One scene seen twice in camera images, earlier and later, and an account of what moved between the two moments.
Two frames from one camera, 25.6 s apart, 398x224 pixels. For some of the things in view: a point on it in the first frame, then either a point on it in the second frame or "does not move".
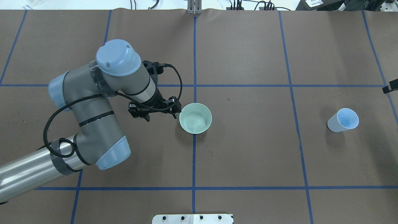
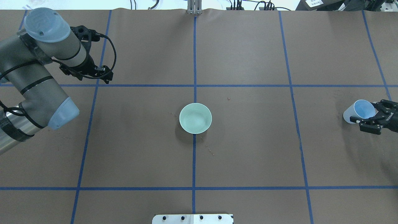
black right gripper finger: [393, 85] to [388, 119]
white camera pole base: [193, 219] does not move
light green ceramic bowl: [195, 118] does not move
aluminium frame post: [194, 7] does not move
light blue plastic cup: [346, 119] to [361, 109]
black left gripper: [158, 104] to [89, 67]
